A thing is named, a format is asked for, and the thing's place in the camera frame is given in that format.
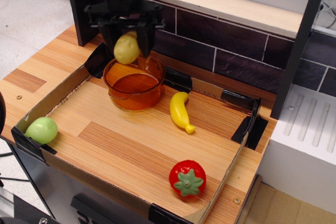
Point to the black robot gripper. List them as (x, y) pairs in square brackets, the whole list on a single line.
[(112, 15)]

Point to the yellow plastic toy potato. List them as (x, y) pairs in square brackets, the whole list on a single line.
[(126, 49)]

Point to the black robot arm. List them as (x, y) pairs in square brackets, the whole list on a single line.
[(112, 17)]

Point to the orange transparent plastic pot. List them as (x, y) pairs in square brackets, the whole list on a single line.
[(135, 86)]

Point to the cardboard fence with black tape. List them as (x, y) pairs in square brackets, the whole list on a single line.
[(125, 156)]

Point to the wooden shelf with black posts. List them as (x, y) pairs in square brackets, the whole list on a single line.
[(246, 47)]

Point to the yellow plastic toy banana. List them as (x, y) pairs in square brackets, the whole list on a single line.
[(179, 112)]

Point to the green plastic toy apple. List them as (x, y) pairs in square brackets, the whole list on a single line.
[(43, 130)]

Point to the red plastic toy strawberry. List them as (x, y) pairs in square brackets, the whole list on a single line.
[(188, 178)]

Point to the white grooved sink drainboard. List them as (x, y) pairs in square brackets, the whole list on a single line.
[(300, 157)]

